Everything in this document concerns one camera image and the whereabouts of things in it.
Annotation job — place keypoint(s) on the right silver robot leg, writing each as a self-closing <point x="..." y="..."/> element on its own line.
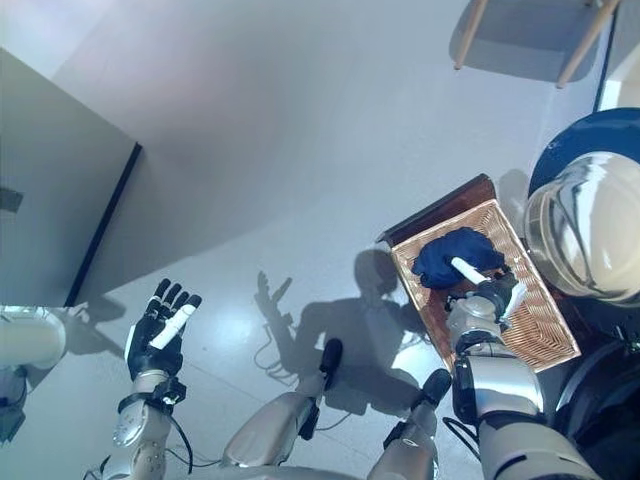
<point x="410" y="440"/>

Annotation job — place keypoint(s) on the grey square plate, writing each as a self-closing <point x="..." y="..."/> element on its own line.
<point x="10" y="199"/>

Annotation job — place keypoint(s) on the woven wicker basket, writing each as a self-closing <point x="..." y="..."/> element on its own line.
<point x="540" y="330"/>

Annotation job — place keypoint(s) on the grey cabinet with black edge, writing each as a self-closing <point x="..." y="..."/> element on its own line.
<point x="50" y="175"/>

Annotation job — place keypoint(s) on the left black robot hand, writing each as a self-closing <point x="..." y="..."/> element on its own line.
<point x="152" y="350"/>

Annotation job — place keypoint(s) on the round glass washer door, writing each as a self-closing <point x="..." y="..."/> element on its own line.
<point x="590" y="225"/>

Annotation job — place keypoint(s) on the white cylindrical object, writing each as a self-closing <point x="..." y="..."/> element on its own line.
<point x="30" y="337"/>

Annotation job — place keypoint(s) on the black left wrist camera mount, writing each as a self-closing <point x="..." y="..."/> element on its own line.
<point x="170" y="392"/>

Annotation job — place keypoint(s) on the blue garment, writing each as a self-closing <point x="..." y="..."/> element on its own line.
<point x="445" y="250"/>

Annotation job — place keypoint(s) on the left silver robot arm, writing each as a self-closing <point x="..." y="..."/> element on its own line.
<point x="140" y="435"/>

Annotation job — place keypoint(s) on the white chair with wooden legs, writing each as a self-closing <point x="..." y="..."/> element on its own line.
<point x="525" y="35"/>

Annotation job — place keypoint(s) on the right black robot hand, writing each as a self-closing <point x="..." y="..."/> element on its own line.
<point x="500" y="292"/>

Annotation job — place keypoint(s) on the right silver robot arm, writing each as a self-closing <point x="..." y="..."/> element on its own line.
<point x="505" y="390"/>

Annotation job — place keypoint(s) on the silver robot torso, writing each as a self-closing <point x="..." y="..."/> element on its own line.
<point x="300" y="472"/>

